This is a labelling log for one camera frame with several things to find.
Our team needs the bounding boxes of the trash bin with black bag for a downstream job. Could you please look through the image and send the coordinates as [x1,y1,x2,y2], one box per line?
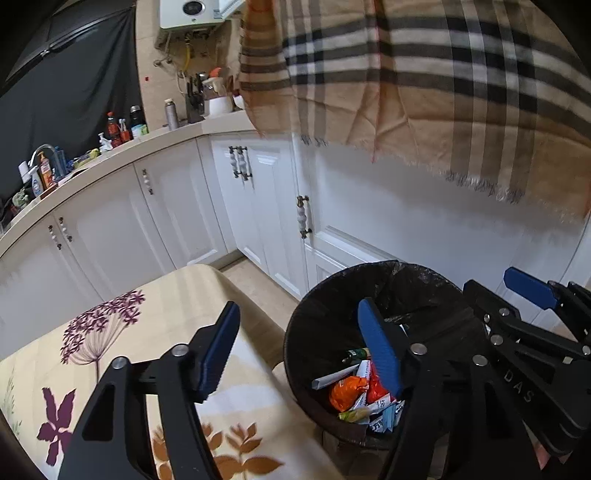
[283,261,490,450]

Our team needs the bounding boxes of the green and yellow packet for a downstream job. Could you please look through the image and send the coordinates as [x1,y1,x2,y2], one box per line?
[71,148,101,169]

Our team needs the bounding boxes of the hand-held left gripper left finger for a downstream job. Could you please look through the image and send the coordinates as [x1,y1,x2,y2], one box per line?
[58,301,242,480]

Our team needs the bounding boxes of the chrome faucet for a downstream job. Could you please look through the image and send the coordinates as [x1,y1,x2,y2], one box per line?
[30,144,63,181]

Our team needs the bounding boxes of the black knife block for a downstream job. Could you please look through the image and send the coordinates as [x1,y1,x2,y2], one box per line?
[185,74,206,124]

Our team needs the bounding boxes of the plaid beige cloth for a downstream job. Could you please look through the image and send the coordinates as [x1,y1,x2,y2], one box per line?
[238,0,591,227]

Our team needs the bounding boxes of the yellow snack wrapper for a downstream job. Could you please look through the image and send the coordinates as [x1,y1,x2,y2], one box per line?
[338,406,372,423]

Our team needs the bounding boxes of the white water heater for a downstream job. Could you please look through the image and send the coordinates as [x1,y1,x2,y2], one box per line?
[159,0,222,33]

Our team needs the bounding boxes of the white kitchen base cabinets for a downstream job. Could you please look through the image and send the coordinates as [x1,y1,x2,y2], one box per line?
[0,131,407,333]

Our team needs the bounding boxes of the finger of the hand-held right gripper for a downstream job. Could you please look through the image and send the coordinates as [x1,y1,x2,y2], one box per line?
[463,279,525,344]
[503,267,591,324]

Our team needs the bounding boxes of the white paper strip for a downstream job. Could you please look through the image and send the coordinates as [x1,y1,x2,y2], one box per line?
[313,362,361,389]

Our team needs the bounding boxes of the white blender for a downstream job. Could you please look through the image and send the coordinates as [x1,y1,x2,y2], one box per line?
[203,76,234,117]

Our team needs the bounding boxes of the orange plastic bag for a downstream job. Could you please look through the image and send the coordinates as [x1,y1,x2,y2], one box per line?
[329,375,370,413]

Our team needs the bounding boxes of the light blue sachet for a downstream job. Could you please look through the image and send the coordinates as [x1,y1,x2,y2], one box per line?
[368,401,406,435]

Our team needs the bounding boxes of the red plastic bag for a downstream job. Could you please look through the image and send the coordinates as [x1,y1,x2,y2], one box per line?
[367,369,393,407]

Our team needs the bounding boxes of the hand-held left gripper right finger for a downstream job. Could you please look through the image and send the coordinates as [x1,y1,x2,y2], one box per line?
[358,298,536,480]

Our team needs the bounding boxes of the white detergent bottle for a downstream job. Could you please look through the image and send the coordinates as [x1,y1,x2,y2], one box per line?
[18,161,44,198]

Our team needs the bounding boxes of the orange dish soap bottle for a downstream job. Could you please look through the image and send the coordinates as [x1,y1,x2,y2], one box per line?
[37,152,56,189]

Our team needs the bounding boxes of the black curtain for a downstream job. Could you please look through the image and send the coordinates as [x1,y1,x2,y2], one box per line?
[0,0,146,199]

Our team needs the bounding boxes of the dark thermos bottle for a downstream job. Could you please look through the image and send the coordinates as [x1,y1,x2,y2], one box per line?
[129,105,147,139]

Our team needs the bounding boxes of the floral tablecloth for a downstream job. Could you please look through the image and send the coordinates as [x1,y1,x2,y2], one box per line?
[0,264,345,480]

